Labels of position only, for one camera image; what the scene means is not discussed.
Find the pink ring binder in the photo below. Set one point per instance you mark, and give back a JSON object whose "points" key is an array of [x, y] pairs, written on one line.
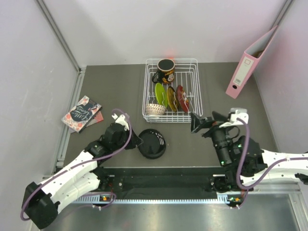
{"points": [[248, 63]]}

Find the black plate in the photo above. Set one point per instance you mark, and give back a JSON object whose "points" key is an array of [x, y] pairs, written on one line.
{"points": [[154, 144]]}

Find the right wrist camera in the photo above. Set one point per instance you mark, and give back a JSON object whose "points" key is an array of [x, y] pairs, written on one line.
{"points": [[238, 115]]}

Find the black floral mug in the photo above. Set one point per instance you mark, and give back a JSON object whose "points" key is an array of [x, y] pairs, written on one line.
{"points": [[165, 71]]}

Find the white wire dish rack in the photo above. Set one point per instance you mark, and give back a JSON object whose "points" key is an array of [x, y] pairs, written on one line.
{"points": [[187, 75]]}

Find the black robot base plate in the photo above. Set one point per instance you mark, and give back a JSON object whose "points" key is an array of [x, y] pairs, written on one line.
{"points": [[166, 182]]}

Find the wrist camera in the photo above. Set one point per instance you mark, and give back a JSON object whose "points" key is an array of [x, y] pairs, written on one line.
{"points": [[121, 119], [238, 115]]}

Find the red book underneath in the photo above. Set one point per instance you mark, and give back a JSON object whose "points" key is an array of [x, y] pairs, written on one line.
{"points": [[98, 118]]}

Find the patterned ceramic bowl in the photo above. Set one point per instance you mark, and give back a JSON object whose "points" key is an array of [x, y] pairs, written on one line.
{"points": [[153, 109]]}

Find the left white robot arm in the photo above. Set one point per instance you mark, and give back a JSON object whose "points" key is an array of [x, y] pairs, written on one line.
{"points": [[43, 202]]}

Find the green plate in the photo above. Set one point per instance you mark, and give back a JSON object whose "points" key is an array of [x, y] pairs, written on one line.
{"points": [[161, 95]]}

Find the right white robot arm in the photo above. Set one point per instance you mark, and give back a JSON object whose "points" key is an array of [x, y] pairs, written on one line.
{"points": [[245, 163]]}

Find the floral cover book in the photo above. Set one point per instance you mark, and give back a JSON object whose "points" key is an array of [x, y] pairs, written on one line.
{"points": [[81, 114]]}

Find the yellow brown plate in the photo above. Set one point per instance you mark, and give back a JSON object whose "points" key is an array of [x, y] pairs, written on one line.
{"points": [[172, 99]]}

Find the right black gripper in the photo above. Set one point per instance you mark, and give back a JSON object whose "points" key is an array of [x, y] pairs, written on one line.
{"points": [[215, 126]]}

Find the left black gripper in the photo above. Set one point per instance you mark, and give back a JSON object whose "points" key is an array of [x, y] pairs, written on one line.
{"points": [[135, 140]]}

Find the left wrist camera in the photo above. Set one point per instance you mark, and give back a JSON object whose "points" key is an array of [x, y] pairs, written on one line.
{"points": [[121, 119]]}

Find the red floral plate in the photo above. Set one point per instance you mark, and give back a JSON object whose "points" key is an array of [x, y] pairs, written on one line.
{"points": [[182, 98]]}

